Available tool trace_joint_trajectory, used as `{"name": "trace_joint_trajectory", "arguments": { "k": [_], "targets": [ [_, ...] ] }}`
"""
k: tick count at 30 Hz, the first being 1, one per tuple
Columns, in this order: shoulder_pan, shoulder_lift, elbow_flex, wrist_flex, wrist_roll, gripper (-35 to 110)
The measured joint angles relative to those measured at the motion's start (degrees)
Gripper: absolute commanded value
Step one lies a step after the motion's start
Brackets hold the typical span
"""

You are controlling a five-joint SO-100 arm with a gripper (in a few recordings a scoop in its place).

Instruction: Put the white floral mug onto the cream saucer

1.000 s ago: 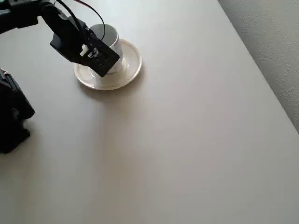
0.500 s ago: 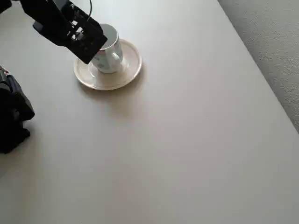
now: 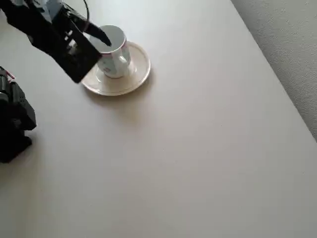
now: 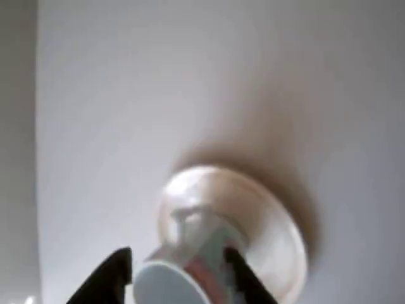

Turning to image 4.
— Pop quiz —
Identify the white ceramic mug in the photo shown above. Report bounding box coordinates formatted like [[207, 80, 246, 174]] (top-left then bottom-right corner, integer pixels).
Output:
[[132, 210, 246, 304]]

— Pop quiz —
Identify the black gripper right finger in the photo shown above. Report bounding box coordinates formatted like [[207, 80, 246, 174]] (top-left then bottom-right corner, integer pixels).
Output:
[[223, 246, 281, 304]]

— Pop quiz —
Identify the cream ceramic saucer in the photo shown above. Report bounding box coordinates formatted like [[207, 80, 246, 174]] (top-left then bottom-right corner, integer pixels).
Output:
[[154, 164, 309, 304]]

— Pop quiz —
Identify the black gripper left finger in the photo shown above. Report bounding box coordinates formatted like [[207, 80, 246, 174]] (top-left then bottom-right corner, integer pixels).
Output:
[[67, 246, 134, 304]]

